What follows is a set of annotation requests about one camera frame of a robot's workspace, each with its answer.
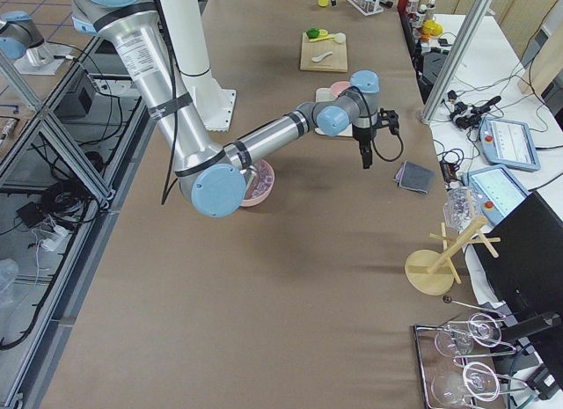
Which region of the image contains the teach pendant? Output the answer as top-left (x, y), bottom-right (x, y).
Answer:
top-left (479, 117), bottom-right (541, 172)
top-left (464, 164), bottom-right (530, 224)

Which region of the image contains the wine glass upper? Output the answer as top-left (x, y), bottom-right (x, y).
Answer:
top-left (435, 312), bottom-right (501, 358)

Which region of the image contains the clear plastic cup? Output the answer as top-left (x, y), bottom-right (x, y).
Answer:
top-left (443, 186), bottom-right (481, 231)

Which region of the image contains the metal glass rack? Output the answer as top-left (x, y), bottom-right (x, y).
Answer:
top-left (413, 310), bottom-right (529, 408)

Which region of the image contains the grey folded cloth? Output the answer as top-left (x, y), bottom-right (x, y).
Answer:
top-left (394, 161), bottom-right (435, 194)

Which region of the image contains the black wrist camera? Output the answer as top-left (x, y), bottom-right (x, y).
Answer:
top-left (379, 108), bottom-right (399, 136)

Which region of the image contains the bamboo cutting board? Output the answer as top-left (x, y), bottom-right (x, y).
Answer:
top-left (300, 33), bottom-right (348, 73)

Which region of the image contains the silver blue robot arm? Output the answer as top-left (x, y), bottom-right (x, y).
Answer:
top-left (72, 0), bottom-right (380, 217)

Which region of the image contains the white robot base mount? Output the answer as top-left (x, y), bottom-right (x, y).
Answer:
top-left (192, 74), bottom-right (237, 132)

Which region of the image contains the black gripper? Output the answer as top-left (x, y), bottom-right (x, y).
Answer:
top-left (353, 125), bottom-right (373, 169)

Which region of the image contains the black camera cable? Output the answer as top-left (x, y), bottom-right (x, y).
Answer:
top-left (371, 118), bottom-right (405, 163)

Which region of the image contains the teach pendant near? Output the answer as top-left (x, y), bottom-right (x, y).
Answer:
top-left (464, 164), bottom-right (530, 224)

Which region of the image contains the wine glass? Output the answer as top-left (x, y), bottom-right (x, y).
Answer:
top-left (430, 362), bottom-right (501, 408)
top-left (435, 312), bottom-right (501, 358)

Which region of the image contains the teach pendant far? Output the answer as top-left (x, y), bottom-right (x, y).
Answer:
top-left (479, 117), bottom-right (541, 172)

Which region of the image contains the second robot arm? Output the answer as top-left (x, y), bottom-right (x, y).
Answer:
top-left (1, 11), bottom-right (62, 76)

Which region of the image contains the white ceramic spoon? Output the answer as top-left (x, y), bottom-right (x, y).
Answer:
top-left (311, 51), bottom-right (333, 62)

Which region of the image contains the wine glass lower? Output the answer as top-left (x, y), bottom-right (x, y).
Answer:
top-left (430, 362), bottom-right (501, 408)

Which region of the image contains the aluminium frame post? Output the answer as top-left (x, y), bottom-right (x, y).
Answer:
top-left (420, 0), bottom-right (493, 125)

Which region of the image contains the green lime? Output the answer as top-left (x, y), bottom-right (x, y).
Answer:
top-left (306, 28), bottom-right (320, 39)

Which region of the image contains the wooden cup tree stand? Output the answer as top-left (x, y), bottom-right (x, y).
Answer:
top-left (405, 211), bottom-right (501, 296)

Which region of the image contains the large pink ice bowl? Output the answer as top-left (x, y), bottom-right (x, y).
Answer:
top-left (241, 159), bottom-right (275, 208)

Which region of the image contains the yellow plastic knife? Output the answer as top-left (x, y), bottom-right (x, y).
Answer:
top-left (309, 34), bottom-right (335, 43)

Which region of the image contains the black monitor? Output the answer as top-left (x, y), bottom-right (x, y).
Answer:
top-left (474, 192), bottom-right (562, 319)

